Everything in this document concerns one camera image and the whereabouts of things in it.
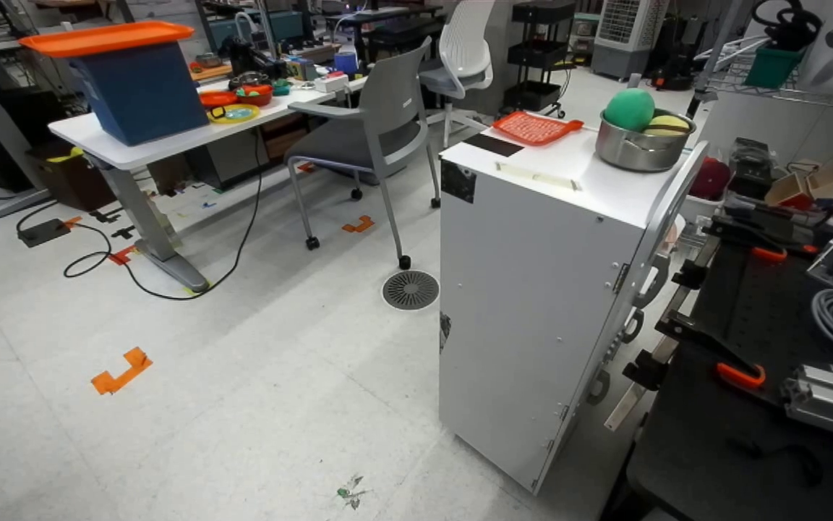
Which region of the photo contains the steel pot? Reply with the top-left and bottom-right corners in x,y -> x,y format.
593,105 -> 699,177

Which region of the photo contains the round green plush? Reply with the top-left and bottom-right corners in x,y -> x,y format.
599,83 -> 660,135

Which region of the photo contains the yellow plush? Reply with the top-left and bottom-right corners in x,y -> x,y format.
644,109 -> 693,140

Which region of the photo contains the orange floor tape marker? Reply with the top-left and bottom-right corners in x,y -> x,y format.
86,345 -> 155,399
339,212 -> 379,238

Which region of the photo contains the white toy kitchen unit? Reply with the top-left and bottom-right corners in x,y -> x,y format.
433,115 -> 713,499

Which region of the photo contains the grey plastic wheeled chair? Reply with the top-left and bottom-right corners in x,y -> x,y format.
282,34 -> 446,276

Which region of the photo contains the black flat rectangular pad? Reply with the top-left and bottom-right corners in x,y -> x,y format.
460,131 -> 525,159

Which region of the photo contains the clear plastic strip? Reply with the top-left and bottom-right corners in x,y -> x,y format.
492,157 -> 585,190

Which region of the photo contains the blue bottle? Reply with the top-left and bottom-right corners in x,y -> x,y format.
329,40 -> 360,79

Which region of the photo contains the white office chair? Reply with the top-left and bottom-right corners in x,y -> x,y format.
418,0 -> 499,147

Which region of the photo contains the black shelf cart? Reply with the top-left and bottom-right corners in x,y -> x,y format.
499,0 -> 577,120

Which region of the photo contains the orange toy tray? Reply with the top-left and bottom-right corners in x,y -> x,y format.
194,79 -> 274,109

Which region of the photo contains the white desk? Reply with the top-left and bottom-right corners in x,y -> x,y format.
44,72 -> 363,292

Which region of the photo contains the dark red round object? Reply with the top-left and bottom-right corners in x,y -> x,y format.
689,154 -> 738,202

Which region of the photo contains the white air cooler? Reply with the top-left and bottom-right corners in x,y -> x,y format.
588,0 -> 671,80

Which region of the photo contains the blue storage bin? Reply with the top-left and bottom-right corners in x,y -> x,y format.
73,40 -> 210,147

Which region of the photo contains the black power adapter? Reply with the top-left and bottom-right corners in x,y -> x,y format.
18,214 -> 73,250

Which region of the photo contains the orange bin lid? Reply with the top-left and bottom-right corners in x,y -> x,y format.
18,18 -> 197,60

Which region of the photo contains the green box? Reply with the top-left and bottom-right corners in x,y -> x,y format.
742,40 -> 810,92

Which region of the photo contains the black floor cable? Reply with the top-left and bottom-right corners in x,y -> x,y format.
10,143 -> 271,303

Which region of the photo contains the black clamp orange handle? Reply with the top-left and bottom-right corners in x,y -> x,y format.
653,309 -> 771,393
709,214 -> 796,267

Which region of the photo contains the black cable coil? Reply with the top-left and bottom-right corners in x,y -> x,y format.
748,0 -> 825,53

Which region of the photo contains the metal wire rack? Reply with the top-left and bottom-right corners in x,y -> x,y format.
689,34 -> 833,120

